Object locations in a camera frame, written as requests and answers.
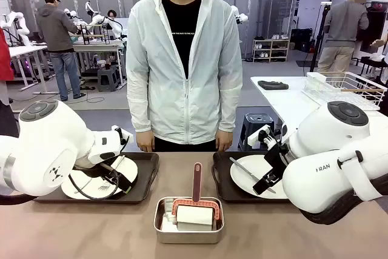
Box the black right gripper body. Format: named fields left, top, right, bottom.
left=263, top=141, right=297, bottom=181

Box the person right hand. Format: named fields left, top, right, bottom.
left=136, top=131, right=155, bottom=153

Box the white desk with thin legs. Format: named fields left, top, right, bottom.
left=8, top=45, right=58, bottom=95

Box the silver fork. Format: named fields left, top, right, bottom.
left=97, top=155, right=125, bottom=192

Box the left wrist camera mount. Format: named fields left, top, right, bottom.
left=111, top=124, right=134, bottom=152

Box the silver table knife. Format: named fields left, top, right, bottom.
left=229, top=157, right=276, bottom=193
left=73, top=179, right=92, bottom=195

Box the white wire dish rack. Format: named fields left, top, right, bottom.
left=303, top=71, right=388, bottom=111

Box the folded black cloth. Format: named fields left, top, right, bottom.
left=257, top=79, right=289, bottom=91

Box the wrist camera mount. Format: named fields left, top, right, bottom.
left=247, top=125, right=283, bottom=150
left=111, top=124, right=134, bottom=152

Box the person right forearm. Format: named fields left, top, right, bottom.
left=126, top=89, right=152, bottom=135

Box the clothes rack with garments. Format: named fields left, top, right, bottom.
left=357, top=1, right=388, bottom=53

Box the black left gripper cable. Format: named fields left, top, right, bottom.
left=69, top=161, right=119, bottom=201

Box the wooden shoe rack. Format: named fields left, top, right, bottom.
left=252, top=38, right=290, bottom=62

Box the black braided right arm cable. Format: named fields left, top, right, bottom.
left=298, top=173, right=388, bottom=226

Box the man in grey sweater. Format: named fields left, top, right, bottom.
left=316, top=0, right=370, bottom=73

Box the white round plate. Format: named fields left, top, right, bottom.
left=61, top=155, right=139, bottom=200
left=230, top=154, right=292, bottom=199

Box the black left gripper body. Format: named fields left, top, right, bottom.
left=90, top=161, right=124, bottom=183

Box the man in grey hoodie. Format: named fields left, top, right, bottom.
left=36, top=0, right=87, bottom=102

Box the person left hand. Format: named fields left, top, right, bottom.
left=215, top=130, right=233, bottom=152

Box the dark brown serving tray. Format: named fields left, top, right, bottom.
left=211, top=151, right=292, bottom=204
left=35, top=152, right=160, bottom=204

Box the white workbench with robots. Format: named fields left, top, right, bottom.
left=72, top=39, right=127, bottom=87

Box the black luggage stack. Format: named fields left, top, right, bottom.
left=290, top=27, right=313, bottom=53

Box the person in white jacket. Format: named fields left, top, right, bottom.
left=126, top=0, right=243, bottom=153

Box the dark plastic stool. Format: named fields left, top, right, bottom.
left=238, top=112, right=275, bottom=152

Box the red handled lint roller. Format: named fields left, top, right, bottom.
left=172, top=162, right=221, bottom=226

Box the mannequin in red top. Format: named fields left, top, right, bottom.
left=0, top=0, right=21, bottom=138

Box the white side table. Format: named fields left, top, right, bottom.
left=250, top=75, right=388, bottom=134

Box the grey plastic step stool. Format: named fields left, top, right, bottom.
left=97, top=65, right=121, bottom=92

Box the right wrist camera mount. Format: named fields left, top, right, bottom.
left=247, top=125, right=283, bottom=150

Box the rectangular steel tray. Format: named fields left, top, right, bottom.
left=153, top=197, right=225, bottom=244

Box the person left forearm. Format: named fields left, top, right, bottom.
left=215, top=87, right=243, bottom=133

